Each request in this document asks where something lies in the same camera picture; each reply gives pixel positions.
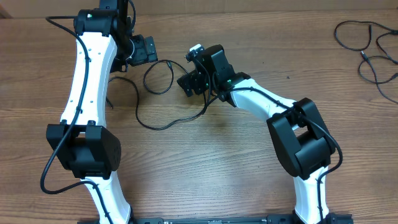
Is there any black USB-C cable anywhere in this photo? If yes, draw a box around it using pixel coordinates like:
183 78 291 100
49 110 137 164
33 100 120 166
105 58 218 131

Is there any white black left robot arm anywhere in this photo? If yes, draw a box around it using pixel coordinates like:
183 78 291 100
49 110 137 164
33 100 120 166
46 0 157 223

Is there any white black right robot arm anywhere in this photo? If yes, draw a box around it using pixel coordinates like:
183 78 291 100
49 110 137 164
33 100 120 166
177 44 339 223

